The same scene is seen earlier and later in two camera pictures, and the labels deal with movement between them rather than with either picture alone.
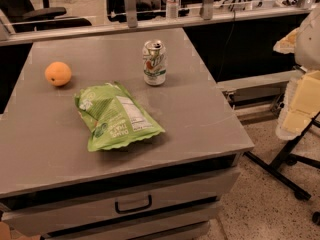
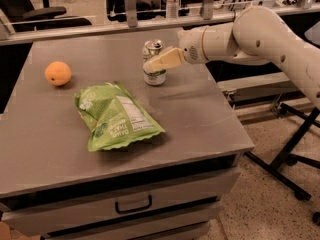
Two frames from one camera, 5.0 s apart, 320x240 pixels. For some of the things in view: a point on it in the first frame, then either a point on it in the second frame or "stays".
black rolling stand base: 287,154 stays
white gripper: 308,44 → 190,47
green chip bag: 112,116 stays
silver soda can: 154,62 stays
